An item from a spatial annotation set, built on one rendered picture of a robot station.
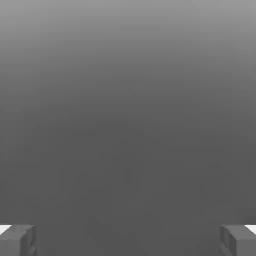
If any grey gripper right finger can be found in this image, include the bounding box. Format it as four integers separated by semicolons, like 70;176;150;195
219;224;256;256

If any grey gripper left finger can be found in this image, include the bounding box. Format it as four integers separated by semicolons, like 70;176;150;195
0;224;38;256

